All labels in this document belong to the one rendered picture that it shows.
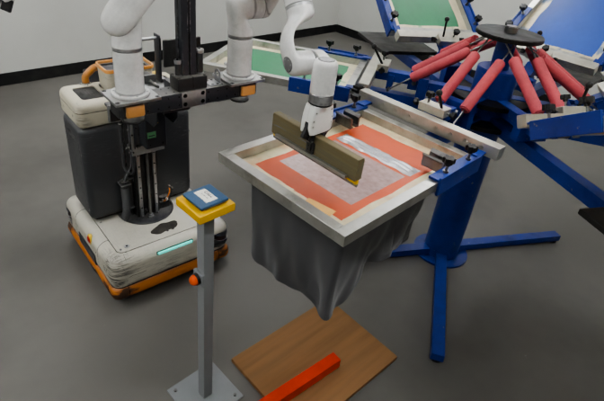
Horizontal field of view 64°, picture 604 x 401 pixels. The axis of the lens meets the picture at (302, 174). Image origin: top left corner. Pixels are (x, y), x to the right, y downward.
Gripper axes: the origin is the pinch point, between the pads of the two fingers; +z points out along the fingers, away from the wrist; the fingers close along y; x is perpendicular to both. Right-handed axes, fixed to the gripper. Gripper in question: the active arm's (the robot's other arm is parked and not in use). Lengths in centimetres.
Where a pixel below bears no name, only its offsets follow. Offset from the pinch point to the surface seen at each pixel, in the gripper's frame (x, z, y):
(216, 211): -4.8, 14.3, 34.6
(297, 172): -7.0, 14.0, -1.0
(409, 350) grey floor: 32, 109, -51
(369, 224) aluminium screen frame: 29.8, 10.7, 5.3
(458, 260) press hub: 14, 108, -128
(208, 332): -9, 71, 34
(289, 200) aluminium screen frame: 7.5, 10.3, 16.5
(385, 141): -3.9, 14.1, -47.8
